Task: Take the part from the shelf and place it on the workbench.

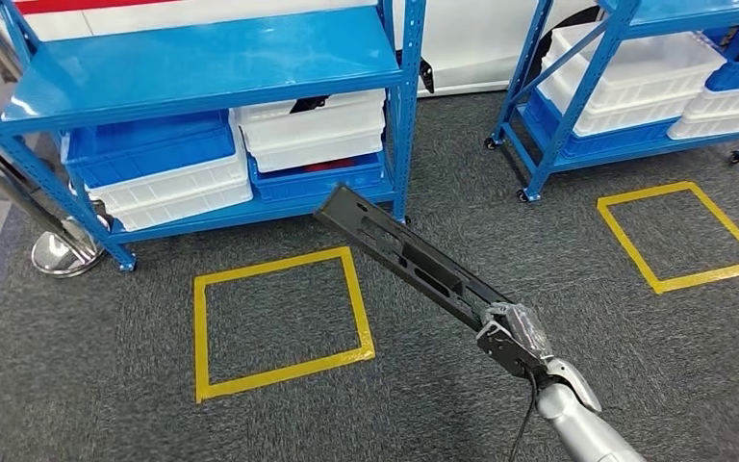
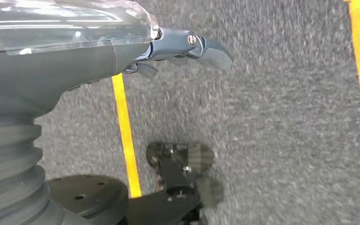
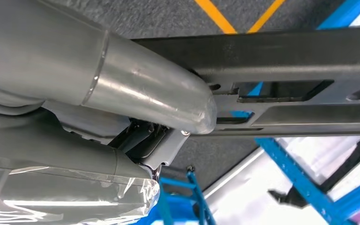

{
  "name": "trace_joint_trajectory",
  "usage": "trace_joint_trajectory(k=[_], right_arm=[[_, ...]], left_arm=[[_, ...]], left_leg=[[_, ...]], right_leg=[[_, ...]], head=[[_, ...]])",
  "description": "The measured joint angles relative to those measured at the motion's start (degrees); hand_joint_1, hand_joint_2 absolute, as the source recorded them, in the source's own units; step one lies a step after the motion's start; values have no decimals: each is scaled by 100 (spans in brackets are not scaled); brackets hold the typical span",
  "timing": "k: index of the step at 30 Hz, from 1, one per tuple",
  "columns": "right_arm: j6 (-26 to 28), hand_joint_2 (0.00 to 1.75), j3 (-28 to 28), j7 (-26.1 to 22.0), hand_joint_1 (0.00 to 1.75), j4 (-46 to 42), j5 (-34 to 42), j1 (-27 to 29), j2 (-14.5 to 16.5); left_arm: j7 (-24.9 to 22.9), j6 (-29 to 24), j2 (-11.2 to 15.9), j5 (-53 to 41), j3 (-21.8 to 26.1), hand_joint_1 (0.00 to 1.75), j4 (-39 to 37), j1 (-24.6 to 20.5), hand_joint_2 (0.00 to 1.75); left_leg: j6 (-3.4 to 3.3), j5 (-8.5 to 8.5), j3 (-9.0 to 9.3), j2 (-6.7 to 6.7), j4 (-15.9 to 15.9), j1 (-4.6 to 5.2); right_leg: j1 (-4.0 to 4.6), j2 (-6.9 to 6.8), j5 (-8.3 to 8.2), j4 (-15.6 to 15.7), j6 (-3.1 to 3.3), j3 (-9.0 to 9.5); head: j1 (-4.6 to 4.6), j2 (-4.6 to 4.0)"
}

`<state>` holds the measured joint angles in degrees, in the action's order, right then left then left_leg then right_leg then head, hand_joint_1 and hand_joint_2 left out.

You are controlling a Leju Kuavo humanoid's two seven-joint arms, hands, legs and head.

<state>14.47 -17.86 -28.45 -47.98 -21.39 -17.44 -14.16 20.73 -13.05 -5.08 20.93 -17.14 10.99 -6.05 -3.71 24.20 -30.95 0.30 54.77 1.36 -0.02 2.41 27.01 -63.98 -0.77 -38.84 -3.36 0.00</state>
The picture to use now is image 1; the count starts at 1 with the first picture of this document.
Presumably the black cable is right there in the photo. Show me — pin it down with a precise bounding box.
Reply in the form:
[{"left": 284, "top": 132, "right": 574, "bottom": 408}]
[{"left": 508, "top": 375, "right": 540, "bottom": 462}]

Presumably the red item in crate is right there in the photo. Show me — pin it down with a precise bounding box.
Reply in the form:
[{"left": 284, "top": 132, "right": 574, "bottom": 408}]
[{"left": 299, "top": 158, "right": 365, "bottom": 173}]

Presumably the small black plastic part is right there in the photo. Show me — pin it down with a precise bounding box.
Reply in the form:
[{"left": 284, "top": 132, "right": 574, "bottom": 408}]
[{"left": 290, "top": 95, "right": 329, "bottom": 115}]

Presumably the blue wheeled shelf rack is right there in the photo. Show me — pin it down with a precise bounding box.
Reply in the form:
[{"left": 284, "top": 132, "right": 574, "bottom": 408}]
[{"left": 484, "top": 0, "right": 739, "bottom": 204}]

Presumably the yellow floor tape square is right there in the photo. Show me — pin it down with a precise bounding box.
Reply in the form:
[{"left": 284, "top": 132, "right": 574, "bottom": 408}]
[
  {"left": 597, "top": 181, "right": 739, "bottom": 295},
  {"left": 192, "top": 245, "right": 377, "bottom": 405}
]

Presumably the black plastic plate part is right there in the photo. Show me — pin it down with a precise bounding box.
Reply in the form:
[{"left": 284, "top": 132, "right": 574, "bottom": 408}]
[{"left": 313, "top": 183, "right": 518, "bottom": 334}]

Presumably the black plastic piece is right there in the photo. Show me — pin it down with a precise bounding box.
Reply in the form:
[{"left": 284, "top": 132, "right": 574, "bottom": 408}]
[{"left": 417, "top": 57, "right": 437, "bottom": 95}]

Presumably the white car with red stripe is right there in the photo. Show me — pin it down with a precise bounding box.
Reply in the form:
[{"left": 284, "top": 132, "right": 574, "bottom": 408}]
[{"left": 0, "top": 0, "right": 600, "bottom": 100}]

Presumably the chrome stanchion with round base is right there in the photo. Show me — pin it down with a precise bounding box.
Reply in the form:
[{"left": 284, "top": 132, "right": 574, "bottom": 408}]
[{"left": 0, "top": 124, "right": 115, "bottom": 280}]

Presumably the blue metal shelf rack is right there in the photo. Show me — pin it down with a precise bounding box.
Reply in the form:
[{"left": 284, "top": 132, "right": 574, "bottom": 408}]
[{"left": 0, "top": 0, "right": 428, "bottom": 274}]

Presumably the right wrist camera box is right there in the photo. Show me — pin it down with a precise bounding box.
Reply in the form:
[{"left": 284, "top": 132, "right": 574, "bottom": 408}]
[{"left": 475, "top": 321, "right": 552, "bottom": 380}]

